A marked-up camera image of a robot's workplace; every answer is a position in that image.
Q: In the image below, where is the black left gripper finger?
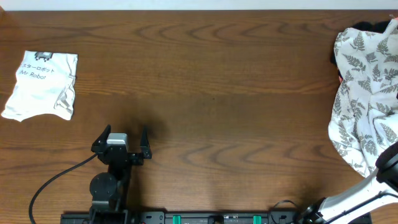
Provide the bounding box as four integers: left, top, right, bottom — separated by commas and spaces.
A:
140, 127, 150, 153
92, 124, 111, 147

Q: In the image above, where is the white fern print dress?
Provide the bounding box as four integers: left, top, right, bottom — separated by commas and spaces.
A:
328, 19, 397, 177

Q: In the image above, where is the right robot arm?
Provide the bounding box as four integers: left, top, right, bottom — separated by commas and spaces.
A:
296, 143, 397, 224

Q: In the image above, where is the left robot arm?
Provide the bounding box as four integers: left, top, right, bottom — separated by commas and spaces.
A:
88, 125, 152, 224

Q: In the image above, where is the black garment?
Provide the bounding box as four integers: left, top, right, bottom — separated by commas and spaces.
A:
330, 21, 389, 79

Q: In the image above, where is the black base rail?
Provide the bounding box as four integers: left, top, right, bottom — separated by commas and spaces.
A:
60, 211, 302, 224

